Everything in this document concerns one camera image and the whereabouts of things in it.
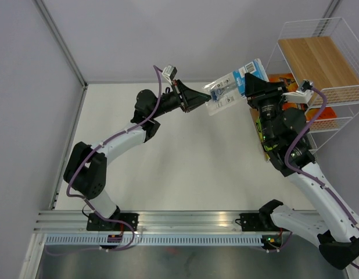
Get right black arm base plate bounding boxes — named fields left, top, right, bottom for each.
left=239, top=213, right=281, bottom=232

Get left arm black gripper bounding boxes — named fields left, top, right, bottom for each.
left=151, top=80, right=212, bottom=119

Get small green black razor box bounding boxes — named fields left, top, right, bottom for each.
left=255, top=117, right=263, bottom=140

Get clear blue blister razor pack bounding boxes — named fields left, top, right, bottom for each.
left=203, top=59, right=268, bottom=116

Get large green black razor box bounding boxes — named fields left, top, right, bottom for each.
left=261, top=141, right=278, bottom=153

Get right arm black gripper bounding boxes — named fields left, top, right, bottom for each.
left=245, top=72, right=290, bottom=144

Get white wire wooden shelf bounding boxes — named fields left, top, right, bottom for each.
left=264, top=17, right=359, bottom=153

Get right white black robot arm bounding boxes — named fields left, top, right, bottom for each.
left=245, top=73, right=359, bottom=270

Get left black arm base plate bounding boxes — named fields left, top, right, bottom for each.
left=86, top=213, right=139, bottom=231

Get aluminium corner post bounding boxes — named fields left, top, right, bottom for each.
left=33, top=0, right=88, bottom=89

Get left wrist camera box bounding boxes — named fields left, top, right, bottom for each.
left=161, top=65, right=177, bottom=83

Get orange Fusion5 box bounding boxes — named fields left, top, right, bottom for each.
left=268, top=73, right=297, bottom=88
left=310, top=107, right=338, bottom=131

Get white slotted cable duct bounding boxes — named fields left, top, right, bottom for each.
left=45, top=234, right=280, bottom=247

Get aluminium front rail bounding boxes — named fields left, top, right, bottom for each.
left=33, top=210, right=261, bottom=234

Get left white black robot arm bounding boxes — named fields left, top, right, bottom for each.
left=63, top=80, right=211, bottom=231

